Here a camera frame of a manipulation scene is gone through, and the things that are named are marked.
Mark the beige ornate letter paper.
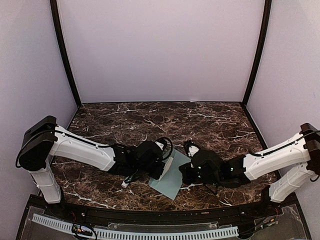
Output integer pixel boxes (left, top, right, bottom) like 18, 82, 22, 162
158, 156, 174, 181

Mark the teal green envelope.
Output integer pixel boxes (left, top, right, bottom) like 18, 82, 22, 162
148, 149, 191, 200

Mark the green white glue stick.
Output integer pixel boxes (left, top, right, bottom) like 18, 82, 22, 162
121, 176, 133, 189

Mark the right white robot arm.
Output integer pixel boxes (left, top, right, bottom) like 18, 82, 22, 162
179, 123, 320, 217

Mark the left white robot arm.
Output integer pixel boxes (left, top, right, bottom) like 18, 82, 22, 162
15, 115, 173, 218

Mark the black front table rail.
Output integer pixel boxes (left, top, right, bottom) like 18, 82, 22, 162
57, 199, 273, 227

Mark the grey slotted cable duct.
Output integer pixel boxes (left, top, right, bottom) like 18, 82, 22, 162
31, 213, 239, 240

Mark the right black frame post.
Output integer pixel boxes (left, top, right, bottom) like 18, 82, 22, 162
241, 0, 272, 109

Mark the black frame post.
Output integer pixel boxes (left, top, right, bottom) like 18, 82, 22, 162
49, 0, 82, 108
241, 0, 272, 109

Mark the left black frame post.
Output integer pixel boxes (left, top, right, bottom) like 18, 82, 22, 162
49, 0, 82, 108

